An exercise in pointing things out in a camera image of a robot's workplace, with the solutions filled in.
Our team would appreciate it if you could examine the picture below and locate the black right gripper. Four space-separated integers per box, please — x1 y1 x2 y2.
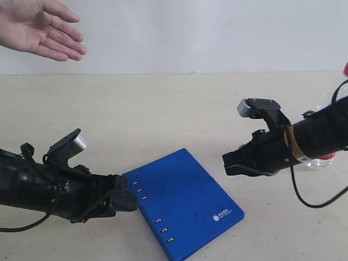
222 129 296 177

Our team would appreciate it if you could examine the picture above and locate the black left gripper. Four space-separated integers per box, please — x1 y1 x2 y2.
54 168 138 223

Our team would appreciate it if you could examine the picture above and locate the blue ring binder notebook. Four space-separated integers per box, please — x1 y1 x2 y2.
124 148 245 260

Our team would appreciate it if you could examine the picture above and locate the clear water bottle red label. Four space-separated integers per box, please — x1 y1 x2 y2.
307 61 348 171

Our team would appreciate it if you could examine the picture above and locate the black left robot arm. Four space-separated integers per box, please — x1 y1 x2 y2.
1 144 138 223

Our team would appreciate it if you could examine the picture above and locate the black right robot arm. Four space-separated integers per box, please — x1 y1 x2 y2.
222 98 347 177

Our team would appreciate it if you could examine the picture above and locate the person's open hand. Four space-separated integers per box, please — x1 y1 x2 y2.
1 1 87 62

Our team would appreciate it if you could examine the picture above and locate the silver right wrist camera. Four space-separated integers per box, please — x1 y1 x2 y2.
237 98 281 119

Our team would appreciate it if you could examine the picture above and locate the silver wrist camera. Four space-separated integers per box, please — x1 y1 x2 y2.
237 98 281 119
46 128 87 163

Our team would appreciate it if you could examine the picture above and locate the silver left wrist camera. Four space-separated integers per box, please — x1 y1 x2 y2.
46 128 87 163

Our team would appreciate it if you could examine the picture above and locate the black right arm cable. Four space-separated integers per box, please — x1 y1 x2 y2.
288 78 348 209

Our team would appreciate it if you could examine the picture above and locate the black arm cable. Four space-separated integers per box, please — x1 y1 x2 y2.
0 144 66 233
288 78 348 209

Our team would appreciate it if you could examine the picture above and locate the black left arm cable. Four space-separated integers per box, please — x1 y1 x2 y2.
0 144 66 233

